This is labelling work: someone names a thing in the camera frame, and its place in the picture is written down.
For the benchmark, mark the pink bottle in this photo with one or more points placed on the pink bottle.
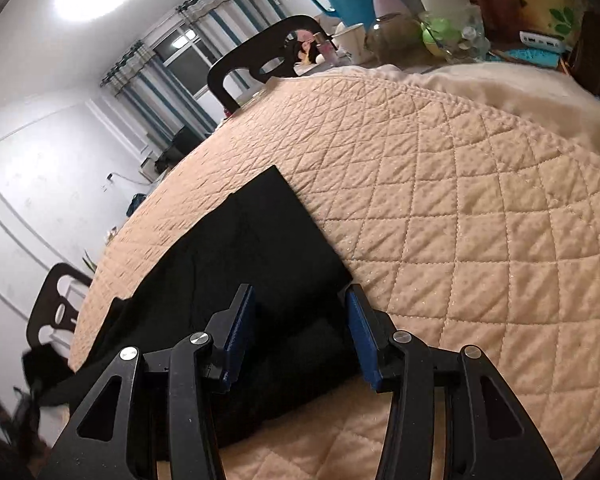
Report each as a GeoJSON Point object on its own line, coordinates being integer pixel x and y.
{"type": "Point", "coordinates": [328, 49]}

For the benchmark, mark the beige quilted blanket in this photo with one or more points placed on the beige quilted blanket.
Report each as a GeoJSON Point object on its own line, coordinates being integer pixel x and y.
{"type": "Point", "coordinates": [430, 210]}

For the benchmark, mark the white cup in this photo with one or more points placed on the white cup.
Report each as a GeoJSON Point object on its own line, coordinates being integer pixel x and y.
{"type": "Point", "coordinates": [350, 40]}

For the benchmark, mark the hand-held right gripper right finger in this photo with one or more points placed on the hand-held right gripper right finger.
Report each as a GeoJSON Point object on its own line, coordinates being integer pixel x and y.
{"type": "Point", "coordinates": [362, 335]}

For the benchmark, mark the window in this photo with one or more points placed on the window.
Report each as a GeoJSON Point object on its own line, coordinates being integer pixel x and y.
{"type": "Point", "coordinates": [190, 65]}

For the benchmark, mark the white cabinet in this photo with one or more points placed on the white cabinet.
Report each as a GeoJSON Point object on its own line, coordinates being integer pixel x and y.
{"type": "Point", "coordinates": [147, 167]}

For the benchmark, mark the blue knitted mat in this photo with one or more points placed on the blue knitted mat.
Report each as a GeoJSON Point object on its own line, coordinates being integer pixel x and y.
{"type": "Point", "coordinates": [522, 56]}

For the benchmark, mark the blue striped curtain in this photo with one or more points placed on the blue striped curtain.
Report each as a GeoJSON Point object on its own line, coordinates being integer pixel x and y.
{"type": "Point", "coordinates": [230, 7]}
{"type": "Point", "coordinates": [145, 95]}

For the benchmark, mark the black pants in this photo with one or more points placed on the black pants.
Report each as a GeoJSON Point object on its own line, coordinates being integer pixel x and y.
{"type": "Point", "coordinates": [260, 240]}

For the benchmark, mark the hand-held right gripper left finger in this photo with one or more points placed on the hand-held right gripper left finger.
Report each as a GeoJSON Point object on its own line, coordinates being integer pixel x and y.
{"type": "Point", "coordinates": [240, 330]}

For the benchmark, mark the green potted plant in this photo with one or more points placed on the green potted plant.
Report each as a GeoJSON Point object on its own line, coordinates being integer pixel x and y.
{"type": "Point", "coordinates": [90, 260]}

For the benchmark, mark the cream cloth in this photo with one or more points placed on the cream cloth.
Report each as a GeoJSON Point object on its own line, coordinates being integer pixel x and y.
{"type": "Point", "coordinates": [520, 95]}

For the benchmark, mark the blue bag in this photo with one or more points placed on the blue bag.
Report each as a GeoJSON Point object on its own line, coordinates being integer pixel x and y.
{"type": "Point", "coordinates": [137, 204]}

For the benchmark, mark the glass bowl with green lid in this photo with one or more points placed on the glass bowl with green lid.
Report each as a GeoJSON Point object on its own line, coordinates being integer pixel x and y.
{"type": "Point", "coordinates": [445, 35]}

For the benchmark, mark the clear glass jar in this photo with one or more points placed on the clear glass jar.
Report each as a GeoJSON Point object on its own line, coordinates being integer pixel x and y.
{"type": "Point", "coordinates": [395, 40]}

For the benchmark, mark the dark wooden chair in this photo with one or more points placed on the dark wooden chair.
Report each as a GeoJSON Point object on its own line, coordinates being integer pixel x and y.
{"type": "Point", "coordinates": [41, 307]}
{"type": "Point", "coordinates": [230, 77]}

